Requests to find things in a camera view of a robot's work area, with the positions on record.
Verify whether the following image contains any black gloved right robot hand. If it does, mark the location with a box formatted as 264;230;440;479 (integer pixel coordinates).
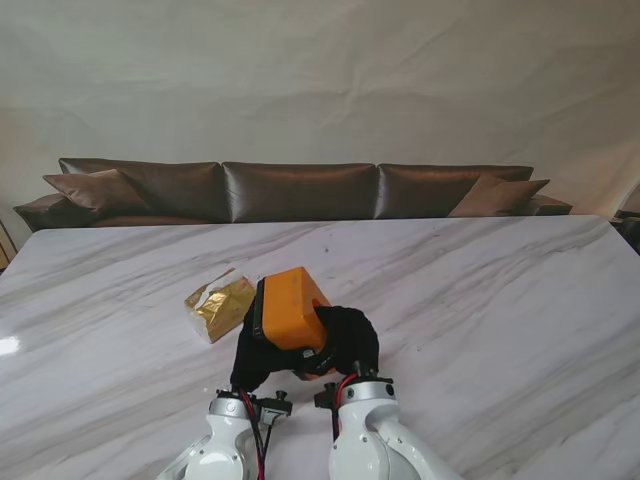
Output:
294;304;381;381

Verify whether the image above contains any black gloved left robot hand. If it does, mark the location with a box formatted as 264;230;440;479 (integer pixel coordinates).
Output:
229;304;306;391

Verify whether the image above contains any gold tissue pack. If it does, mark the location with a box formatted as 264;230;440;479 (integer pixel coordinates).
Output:
184;268;257;345

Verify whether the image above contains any orange plastic tissue box cover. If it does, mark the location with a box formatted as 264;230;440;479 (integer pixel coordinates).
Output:
262;266;342;382

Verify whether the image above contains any brown leather sofa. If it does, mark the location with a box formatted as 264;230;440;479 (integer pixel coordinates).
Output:
13;157;574;233

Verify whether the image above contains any brown throw pillow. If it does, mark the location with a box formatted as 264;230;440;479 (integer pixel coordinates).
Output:
448;173;551;218
42;168;151;216

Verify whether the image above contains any wooden background furniture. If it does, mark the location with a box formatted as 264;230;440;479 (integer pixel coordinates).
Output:
0;217;16;267

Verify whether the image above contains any dark background equipment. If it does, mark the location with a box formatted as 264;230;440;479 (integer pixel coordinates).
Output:
612;182;640;251

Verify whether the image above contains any red black right arm cable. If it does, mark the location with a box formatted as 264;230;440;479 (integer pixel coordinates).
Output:
331;372;361;437

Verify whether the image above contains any red black arm cable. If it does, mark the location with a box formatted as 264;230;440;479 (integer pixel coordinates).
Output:
331;372;361;437
238;389;274;480

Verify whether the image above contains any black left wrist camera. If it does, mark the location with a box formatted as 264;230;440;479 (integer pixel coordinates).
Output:
257;389;293;427

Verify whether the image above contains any red black left arm cable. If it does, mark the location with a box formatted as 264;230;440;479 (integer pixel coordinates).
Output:
238;389;274;480

